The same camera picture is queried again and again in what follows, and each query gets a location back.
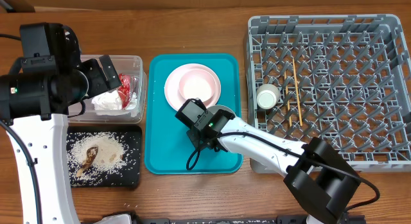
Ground pink bowl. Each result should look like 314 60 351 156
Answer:
179 69 216 101

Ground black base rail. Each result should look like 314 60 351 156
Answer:
128 212 308 224

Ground white napkin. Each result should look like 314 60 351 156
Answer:
91 90 138 117

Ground cream paper cup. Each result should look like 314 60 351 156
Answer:
256 84 280 110

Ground grey dishwasher rack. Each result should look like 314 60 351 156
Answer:
245 14 410 172

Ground clear plastic bin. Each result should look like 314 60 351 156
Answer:
69 55 146 124

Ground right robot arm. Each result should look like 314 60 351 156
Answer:
175 99 360 223

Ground black plastic tray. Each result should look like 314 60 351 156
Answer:
65 125 143 189

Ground teal serving tray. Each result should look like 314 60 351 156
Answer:
144 53 243 175

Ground grey bowl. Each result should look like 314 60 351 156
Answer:
207 105 236 119

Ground wooden chopstick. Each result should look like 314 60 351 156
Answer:
292 57 303 127
283 71 293 128

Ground pink plate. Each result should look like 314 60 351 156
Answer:
164 64 221 110

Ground red snack wrapper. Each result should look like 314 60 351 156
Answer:
118 73 132 109

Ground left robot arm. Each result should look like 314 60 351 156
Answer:
1 22 121 223

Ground rice and food scraps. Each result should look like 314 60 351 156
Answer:
66 131 141 186

